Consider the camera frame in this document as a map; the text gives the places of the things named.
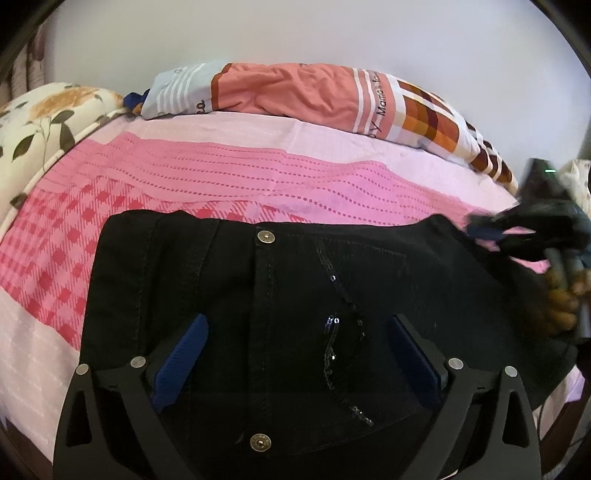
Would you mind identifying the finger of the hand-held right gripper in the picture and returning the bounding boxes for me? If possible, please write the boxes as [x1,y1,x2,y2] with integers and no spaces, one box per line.
[465,210,525,241]
[496,232,561,262]

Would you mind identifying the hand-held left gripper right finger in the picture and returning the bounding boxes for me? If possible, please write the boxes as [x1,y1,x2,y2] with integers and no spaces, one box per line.
[387,313,542,480]

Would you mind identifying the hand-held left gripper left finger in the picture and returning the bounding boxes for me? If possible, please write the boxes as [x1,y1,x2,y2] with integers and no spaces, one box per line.
[52,313,208,480]

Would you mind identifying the black pants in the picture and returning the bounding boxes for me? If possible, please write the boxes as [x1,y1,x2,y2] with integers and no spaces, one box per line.
[78,210,580,480]

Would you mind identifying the person's right hand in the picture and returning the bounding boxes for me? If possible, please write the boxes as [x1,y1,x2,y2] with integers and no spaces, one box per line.
[531,268,586,334]

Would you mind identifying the white cloth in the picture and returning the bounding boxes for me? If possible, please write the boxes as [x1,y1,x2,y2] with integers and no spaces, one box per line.
[561,159,591,205]

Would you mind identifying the pink checked bedsheet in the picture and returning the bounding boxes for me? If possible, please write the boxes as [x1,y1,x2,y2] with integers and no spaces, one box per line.
[0,113,585,462]

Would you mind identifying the orange patchwork quilt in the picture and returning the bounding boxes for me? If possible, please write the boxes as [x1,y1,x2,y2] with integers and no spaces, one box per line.
[139,61,519,195]

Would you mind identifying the dark blue cloth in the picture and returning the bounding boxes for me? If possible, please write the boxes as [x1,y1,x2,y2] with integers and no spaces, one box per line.
[124,90,151,116]

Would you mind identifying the floral cream pillow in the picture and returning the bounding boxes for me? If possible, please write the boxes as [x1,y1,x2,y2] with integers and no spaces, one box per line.
[0,82,127,222]

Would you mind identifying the beige patterned curtain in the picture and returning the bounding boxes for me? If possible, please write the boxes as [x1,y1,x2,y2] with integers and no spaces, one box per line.
[8,25,52,90]

